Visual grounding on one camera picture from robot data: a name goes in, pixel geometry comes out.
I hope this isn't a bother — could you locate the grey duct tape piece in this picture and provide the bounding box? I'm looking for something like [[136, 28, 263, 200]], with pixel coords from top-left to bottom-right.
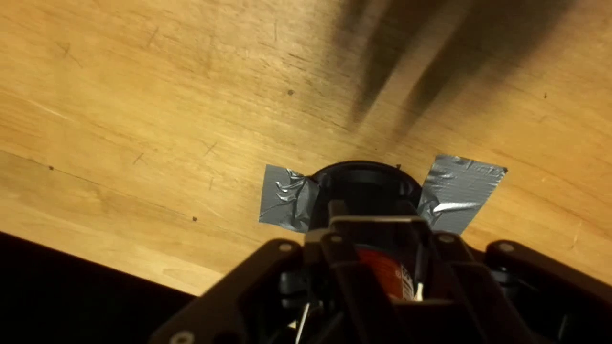
[[417, 153, 511, 237], [259, 162, 322, 235]]

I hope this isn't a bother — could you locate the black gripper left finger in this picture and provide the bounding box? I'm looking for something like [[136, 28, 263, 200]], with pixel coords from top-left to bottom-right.
[[150, 198, 385, 344]]

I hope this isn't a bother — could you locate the black cup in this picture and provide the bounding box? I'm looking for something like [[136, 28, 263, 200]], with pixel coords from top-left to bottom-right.
[[310, 158, 425, 302]]

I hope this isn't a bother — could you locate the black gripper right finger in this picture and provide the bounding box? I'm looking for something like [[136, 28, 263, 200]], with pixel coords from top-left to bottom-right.
[[408, 218, 612, 344]]

